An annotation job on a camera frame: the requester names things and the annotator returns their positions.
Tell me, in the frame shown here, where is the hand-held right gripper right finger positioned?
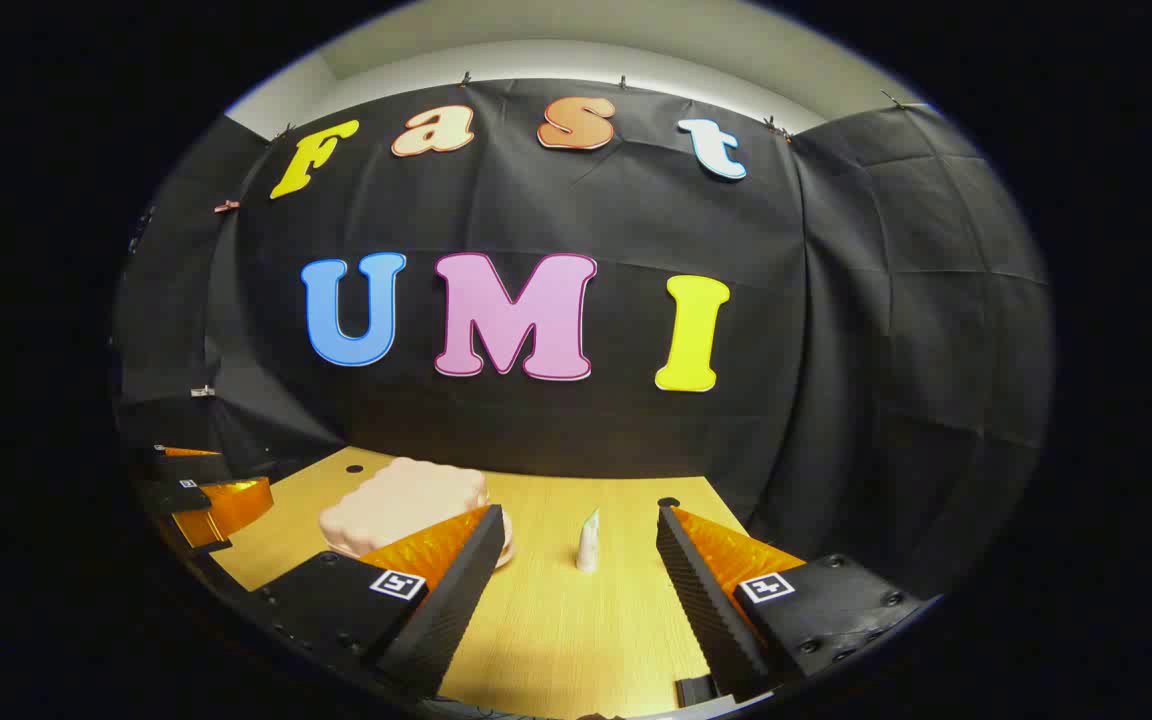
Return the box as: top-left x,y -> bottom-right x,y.
656,503 -> 927,703

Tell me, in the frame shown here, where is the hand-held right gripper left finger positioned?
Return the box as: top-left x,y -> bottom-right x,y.
248,503 -> 507,701

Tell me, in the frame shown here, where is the pink scalloped suitcase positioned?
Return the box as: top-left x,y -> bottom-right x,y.
319,457 -> 515,569

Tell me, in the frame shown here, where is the white green gradient tube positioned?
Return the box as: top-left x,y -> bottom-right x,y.
576,506 -> 602,574

